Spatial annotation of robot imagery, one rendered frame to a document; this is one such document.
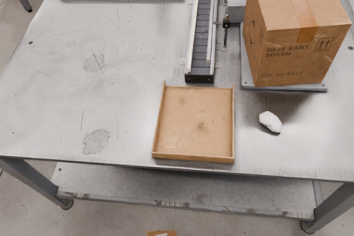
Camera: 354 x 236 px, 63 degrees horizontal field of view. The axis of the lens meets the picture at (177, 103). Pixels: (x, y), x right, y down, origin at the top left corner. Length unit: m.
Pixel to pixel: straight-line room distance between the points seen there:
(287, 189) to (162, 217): 0.70
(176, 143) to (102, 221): 0.97
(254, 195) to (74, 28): 1.20
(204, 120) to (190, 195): 0.62
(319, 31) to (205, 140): 0.48
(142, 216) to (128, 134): 0.84
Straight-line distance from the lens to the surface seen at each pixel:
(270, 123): 1.00
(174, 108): 1.05
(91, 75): 1.24
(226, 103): 1.06
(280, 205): 1.58
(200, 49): 1.17
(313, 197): 1.64
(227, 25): 1.15
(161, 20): 1.40
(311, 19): 0.96
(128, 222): 1.79
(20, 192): 2.12
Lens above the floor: 1.70
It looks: 55 degrees down
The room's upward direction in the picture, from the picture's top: 8 degrees counter-clockwise
